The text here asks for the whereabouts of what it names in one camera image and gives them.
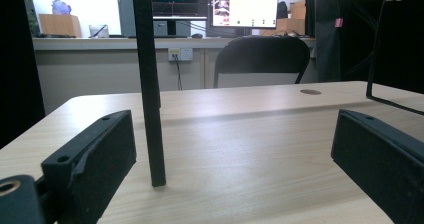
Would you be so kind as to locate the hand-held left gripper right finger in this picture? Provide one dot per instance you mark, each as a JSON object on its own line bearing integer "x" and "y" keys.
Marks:
{"x": 383, "y": 164}

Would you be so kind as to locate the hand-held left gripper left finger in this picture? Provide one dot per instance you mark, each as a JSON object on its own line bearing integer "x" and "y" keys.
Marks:
{"x": 93, "y": 164}

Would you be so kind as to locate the black metal shelf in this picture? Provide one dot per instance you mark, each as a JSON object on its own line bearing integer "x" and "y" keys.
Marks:
{"x": 150, "y": 84}

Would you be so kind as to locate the grey long desk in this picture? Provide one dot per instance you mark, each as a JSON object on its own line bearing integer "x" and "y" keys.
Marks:
{"x": 83, "y": 43}

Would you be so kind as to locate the white cup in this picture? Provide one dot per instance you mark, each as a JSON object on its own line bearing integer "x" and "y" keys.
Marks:
{"x": 98, "y": 31}

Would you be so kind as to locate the brown cardboard box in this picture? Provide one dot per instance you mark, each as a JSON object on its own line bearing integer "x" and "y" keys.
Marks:
{"x": 60, "y": 25}

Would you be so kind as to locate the pink tag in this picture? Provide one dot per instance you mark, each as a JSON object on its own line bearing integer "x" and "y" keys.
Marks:
{"x": 339, "y": 22}

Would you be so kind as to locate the small grey box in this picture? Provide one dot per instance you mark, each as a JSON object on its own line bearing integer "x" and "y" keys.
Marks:
{"x": 160, "y": 28}

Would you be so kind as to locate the purple plastic object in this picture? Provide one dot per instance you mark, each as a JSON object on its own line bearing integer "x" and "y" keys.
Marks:
{"x": 61, "y": 7}

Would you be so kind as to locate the black folding chair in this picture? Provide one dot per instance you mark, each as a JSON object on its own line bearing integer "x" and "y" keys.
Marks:
{"x": 263, "y": 55}

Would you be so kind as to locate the black computer mouse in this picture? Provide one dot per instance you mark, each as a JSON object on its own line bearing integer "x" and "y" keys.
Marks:
{"x": 197, "y": 35}

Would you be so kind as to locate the dark computer monitor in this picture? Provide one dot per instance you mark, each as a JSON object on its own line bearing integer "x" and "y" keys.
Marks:
{"x": 180, "y": 4}

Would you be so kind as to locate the bright computer monitor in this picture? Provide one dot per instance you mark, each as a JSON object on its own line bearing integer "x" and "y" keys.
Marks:
{"x": 253, "y": 9}

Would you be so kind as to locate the white wall socket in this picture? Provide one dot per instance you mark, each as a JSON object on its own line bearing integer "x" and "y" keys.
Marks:
{"x": 180, "y": 54}

